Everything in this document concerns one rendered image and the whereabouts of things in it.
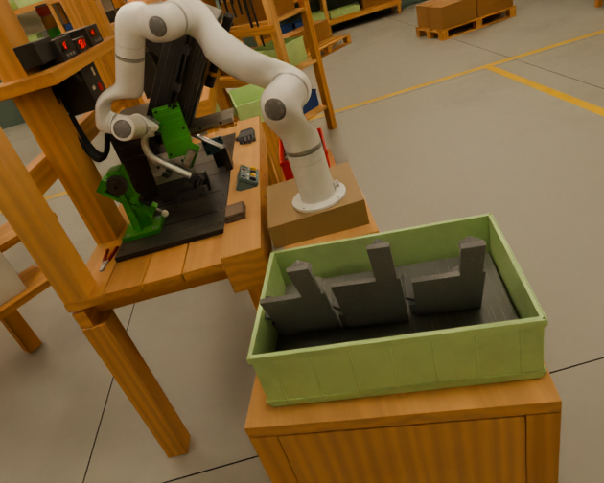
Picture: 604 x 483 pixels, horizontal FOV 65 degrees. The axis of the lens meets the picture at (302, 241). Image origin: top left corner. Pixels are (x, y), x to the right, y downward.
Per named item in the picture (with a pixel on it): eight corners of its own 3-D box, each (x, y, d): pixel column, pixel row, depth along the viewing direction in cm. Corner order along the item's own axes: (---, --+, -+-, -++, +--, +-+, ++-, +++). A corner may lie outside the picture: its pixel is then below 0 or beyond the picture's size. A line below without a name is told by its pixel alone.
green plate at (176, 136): (198, 150, 206) (182, 101, 200) (195, 151, 198) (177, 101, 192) (174, 157, 207) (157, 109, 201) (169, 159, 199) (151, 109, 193)
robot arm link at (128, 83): (87, 48, 146) (91, 134, 166) (139, 62, 148) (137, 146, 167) (100, 39, 153) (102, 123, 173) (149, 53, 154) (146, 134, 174)
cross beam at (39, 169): (124, 105, 263) (116, 89, 258) (25, 214, 152) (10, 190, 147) (115, 107, 263) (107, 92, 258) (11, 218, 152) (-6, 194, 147)
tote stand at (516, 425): (505, 422, 179) (496, 252, 138) (554, 580, 136) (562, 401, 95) (329, 436, 193) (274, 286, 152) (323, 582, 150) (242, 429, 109)
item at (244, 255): (267, 138, 289) (259, 115, 281) (274, 283, 161) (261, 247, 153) (244, 145, 290) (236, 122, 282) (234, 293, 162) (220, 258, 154)
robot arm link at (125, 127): (119, 134, 174) (144, 141, 175) (104, 137, 161) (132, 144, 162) (123, 111, 172) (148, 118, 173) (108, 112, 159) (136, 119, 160)
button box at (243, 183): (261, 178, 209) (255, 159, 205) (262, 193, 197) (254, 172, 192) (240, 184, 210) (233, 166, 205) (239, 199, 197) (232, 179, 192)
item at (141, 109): (185, 164, 242) (157, 99, 225) (176, 189, 216) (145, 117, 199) (151, 173, 243) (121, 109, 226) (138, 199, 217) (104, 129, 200)
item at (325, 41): (318, 45, 901) (313, 20, 878) (351, 42, 847) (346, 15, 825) (275, 67, 837) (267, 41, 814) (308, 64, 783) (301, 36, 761)
